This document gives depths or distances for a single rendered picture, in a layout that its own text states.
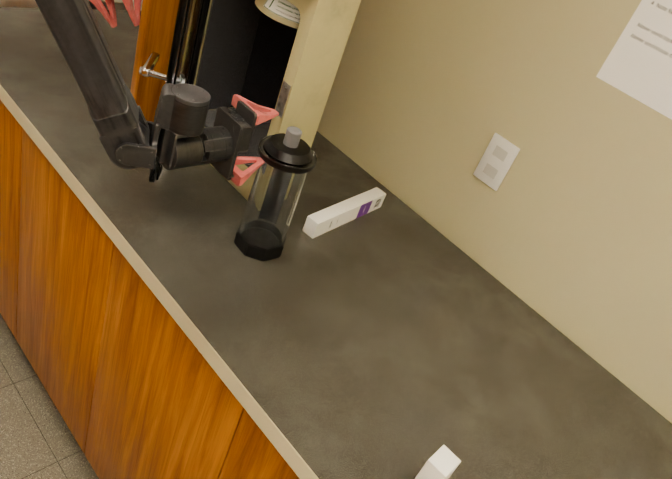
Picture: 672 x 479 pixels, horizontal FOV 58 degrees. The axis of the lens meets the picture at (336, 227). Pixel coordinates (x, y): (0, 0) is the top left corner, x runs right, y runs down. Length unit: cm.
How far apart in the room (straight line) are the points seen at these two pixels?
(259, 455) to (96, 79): 64
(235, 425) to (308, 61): 67
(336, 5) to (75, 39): 49
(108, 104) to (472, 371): 77
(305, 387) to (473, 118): 74
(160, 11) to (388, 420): 95
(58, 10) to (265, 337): 58
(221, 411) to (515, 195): 77
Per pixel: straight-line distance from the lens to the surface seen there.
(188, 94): 93
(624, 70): 130
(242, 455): 114
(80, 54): 89
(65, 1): 87
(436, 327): 124
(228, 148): 99
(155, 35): 145
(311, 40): 117
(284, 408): 98
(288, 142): 110
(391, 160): 160
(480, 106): 144
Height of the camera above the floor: 170
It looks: 34 degrees down
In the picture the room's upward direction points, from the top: 22 degrees clockwise
